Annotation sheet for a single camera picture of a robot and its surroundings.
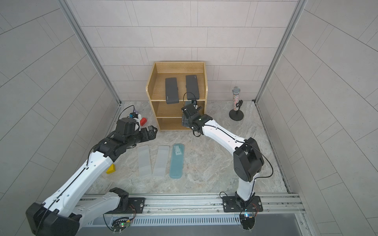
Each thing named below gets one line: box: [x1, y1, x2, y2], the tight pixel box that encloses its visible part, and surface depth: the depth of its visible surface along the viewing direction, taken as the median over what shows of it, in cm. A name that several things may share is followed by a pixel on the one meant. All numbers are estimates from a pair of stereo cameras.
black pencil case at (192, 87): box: [185, 74, 200, 101], surface depth 84 cm
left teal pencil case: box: [169, 143, 185, 179], surface depth 87 cm
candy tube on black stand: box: [228, 86, 244, 121], surface depth 98 cm
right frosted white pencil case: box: [152, 145, 170, 178], surface depth 86 cm
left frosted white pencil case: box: [137, 144, 152, 177], surface depth 86 cm
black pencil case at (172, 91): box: [165, 77, 179, 105], surface depth 81 cm
